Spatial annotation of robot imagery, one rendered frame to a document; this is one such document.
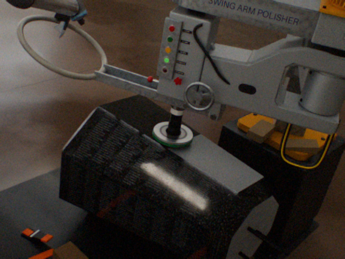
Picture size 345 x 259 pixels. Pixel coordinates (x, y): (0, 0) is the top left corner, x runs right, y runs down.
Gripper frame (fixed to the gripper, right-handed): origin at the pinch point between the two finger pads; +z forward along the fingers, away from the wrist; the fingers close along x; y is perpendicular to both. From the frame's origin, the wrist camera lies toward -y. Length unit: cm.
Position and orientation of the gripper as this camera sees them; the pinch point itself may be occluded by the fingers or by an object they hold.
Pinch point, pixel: (60, 31)
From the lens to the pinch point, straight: 284.9
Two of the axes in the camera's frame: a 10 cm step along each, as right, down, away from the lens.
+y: -8.4, -2.9, -4.6
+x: 1.6, 6.8, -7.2
